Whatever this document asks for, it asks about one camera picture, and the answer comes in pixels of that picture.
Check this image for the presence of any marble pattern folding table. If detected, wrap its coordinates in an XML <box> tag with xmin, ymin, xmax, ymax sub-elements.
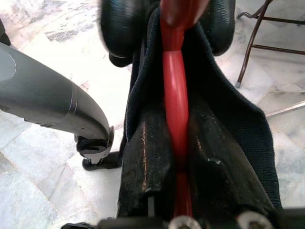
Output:
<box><xmin>235</xmin><ymin>0</ymin><xmax>305</xmax><ymax>89</ymax></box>

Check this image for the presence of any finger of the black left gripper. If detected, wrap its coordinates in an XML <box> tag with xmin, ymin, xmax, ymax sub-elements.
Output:
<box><xmin>207</xmin><ymin>0</ymin><xmax>236</xmax><ymax>57</ymax></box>
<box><xmin>100</xmin><ymin>0</ymin><xmax>150</xmax><ymax>59</ymax></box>

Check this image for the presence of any black right robot foot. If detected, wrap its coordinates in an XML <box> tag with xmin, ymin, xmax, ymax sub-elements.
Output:
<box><xmin>82</xmin><ymin>151</ymin><xmax>122</xmax><ymax>172</ymax></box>

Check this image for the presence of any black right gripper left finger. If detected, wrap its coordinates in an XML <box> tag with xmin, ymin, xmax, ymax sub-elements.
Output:
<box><xmin>118</xmin><ymin>107</ymin><xmax>178</xmax><ymax>229</ymax></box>

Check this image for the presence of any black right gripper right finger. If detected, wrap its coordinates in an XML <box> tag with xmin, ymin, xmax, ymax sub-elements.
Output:
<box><xmin>187</xmin><ymin>100</ymin><xmax>275</xmax><ymax>217</ymax></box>

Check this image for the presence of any silver clothes rack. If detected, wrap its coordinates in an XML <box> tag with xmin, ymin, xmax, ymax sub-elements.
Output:
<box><xmin>265</xmin><ymin>100</ymin><xmax>305</xmax><ymax>117</ymax></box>

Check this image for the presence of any dark navy shirt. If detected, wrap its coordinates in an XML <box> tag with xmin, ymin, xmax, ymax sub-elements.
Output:
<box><xmin>118</xmin><ymin>0</ymin><xmax>284</xmax><ymax>210</ymax></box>

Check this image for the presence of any red hanger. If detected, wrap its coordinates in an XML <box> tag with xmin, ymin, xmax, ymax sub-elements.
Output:
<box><xmin>159</xmin><ymin>0</ymin><xmax>208</xmax><ymax>221</ymax></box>

